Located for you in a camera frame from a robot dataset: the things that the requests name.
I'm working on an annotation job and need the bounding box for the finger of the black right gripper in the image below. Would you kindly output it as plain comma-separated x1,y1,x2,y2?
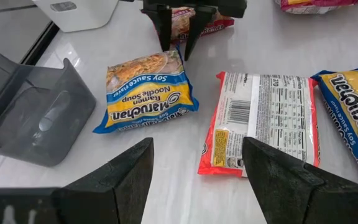
149,6,173,52
183,6,217,62

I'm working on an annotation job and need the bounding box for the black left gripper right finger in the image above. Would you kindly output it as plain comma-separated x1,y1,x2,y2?
242,136,358,224

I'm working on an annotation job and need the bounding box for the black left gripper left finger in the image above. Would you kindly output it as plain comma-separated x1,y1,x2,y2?
53,138,155,224

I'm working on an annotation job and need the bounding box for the blue Maruchan ramen pack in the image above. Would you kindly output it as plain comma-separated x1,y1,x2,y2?
92,49,200,134
311,63,358,190

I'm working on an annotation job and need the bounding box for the pink Maruchan ramen pack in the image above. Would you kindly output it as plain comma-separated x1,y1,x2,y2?
273,0,358,16
152,6,235,44

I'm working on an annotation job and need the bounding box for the orange Maruchan ramen pack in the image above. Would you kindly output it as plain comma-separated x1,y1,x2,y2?
197,70,321,178

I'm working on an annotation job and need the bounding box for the white plastic bin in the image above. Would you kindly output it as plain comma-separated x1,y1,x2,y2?
31,0,120,34

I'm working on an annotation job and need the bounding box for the dark grey plastic bin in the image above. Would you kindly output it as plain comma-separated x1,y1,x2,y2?
0,51,97,167

